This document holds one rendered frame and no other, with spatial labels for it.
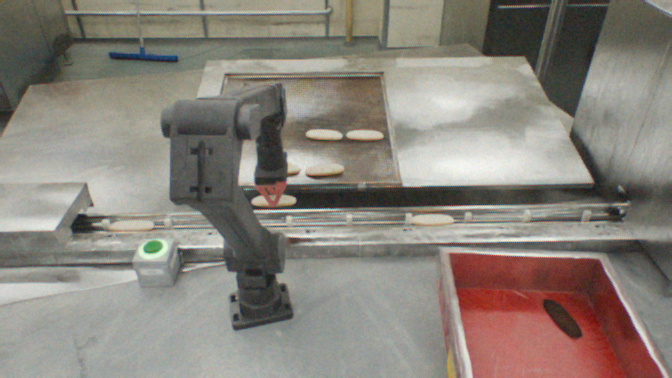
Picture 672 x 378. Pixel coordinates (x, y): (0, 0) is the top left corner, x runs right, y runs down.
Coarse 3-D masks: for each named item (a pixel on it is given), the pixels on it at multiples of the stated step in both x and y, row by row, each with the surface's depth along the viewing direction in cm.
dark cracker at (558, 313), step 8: (544, 304) 101; (552, 304) 100; (560, 304) 101; (552, 312) 99; (560, 312) 99; (560, 320) 97; (568, 320) 97; (560, 328) 96; (568, 328) 96; (576, 328) 96; (576, 336) 95
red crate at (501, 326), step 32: (480, 288) 105; (480, 320) 98; (512, 320) 98; (544, 320) 98; (576, 320) 98; (448, 352) 91; (480, 352) 92; (512, 352) 92; (544, 352) 92; (576, 352) 92; (608, 352) 92
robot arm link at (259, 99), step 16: (208, 96) 67; (224, 96) 68; (240, 96) 71; (256, 96) 79; (272, 96) 92; (240, 112) 61; (256, 112) 64; (272, 112) 93; (240, 128) 61; (256, 128) 65
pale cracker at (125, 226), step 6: (120, 222) 117; (126, 222) 117; (132, 222) 117; (138, 222) 117; (144, 222) 117; (150, 222) 117; (114, 228) 116; (120, 228) 116; (126, 228) 116; (132, 228) 116; (138, 228) 116; (144, 228) 116; (150, 228) 116
